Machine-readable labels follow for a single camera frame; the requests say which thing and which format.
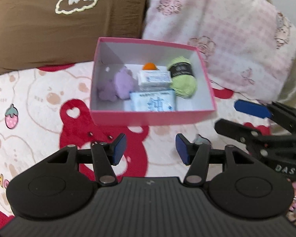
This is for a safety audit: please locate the blue wet wipes pack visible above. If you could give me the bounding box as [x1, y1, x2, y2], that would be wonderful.
[130, 89, 176, 112]

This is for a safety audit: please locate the purple plush toy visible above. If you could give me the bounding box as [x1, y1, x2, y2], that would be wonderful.
[97, 66, 136, 102]

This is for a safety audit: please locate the small white tissue pack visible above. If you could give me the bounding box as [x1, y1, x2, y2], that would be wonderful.
[137, 70, 172, 90]

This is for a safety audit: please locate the orange ball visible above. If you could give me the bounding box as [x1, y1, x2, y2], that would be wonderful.
[142, 63, 158, 71]

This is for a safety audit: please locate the green yarn ball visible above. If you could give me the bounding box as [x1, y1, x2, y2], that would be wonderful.
[167, 56, 197, 99]

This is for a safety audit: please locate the pink checkered pillow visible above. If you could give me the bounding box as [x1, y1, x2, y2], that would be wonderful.
[143, 0, 296, 102]

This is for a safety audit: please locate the pink cardboard box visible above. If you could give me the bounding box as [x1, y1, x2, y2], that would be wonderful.
[90, 38, 216, 126]

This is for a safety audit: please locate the bear print blanket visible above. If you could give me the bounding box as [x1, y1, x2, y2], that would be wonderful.
[0, 62, 271, 229]

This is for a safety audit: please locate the brown pillow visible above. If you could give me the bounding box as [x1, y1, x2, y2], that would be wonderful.
[0, 0, 146, 75]

